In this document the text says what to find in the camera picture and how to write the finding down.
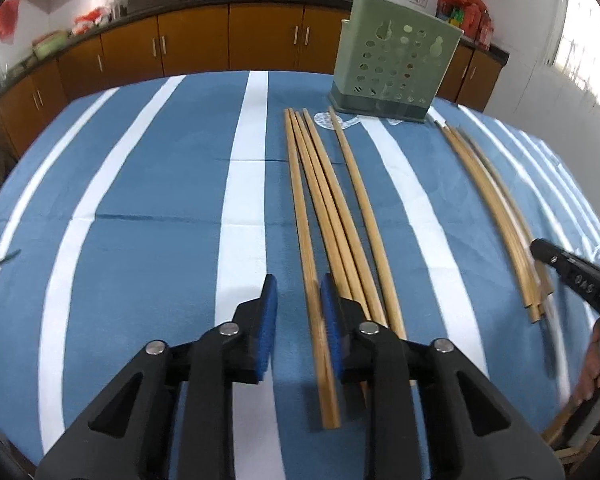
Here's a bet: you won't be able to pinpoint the wooden chopstick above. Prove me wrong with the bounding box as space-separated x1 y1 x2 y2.
434 120 542 324
294 112 372 320
458 129 554 301
444 123 549 317
302 108 388 326
284 108 341 430
328 106 407 340
290 110 352 299

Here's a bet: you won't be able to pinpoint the brown lower kitchen cabinets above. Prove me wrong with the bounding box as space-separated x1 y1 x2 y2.
0 1 511 194

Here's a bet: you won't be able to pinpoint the person's right hand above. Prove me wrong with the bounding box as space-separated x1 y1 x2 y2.
572 318 600 405

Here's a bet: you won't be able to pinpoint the blue white striped tablecloth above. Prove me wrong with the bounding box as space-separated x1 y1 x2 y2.
0 72 600 479

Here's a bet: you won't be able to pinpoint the window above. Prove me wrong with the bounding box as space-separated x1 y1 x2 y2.
553 0 600 107

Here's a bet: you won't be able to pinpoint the green perforated utensil holder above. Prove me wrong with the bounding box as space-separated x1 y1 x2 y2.
329 0 463 122

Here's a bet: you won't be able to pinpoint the red bags and bottles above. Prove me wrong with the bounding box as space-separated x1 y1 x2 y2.
436 0 494 50

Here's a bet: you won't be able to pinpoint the green bowl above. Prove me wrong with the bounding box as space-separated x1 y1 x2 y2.
32 29 70 60

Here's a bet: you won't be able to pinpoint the red plastic bag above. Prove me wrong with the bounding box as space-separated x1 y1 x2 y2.
0 0 20 44

